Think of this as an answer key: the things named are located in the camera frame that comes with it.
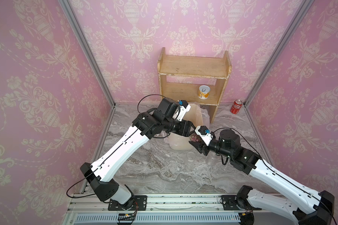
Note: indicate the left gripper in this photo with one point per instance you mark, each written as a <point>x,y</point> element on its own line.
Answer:
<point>185,128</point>

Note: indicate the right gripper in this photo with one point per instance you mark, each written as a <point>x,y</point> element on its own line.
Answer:
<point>200,147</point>

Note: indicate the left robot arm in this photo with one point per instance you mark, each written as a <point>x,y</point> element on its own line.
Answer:
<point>167,117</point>

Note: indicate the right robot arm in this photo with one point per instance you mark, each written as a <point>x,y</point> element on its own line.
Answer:
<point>299,203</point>

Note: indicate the beige trash bin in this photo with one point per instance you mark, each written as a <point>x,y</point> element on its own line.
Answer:
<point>191,118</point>

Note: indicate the yellow can on shelf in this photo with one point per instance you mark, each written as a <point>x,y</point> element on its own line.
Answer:
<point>203,91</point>

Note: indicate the wooden two-tier shelf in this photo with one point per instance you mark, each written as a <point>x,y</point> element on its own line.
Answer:
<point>181,76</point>

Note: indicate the red cola can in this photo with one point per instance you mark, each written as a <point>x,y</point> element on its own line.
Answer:
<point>237,105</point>

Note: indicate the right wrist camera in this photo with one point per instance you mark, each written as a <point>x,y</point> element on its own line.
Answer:
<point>205,134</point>

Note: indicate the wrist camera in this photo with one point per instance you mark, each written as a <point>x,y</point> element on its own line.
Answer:
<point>205,134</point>
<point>182,109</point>

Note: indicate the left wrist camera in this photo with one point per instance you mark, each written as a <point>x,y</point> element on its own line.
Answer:
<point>182,109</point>

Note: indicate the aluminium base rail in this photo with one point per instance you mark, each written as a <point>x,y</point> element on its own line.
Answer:
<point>170,209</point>

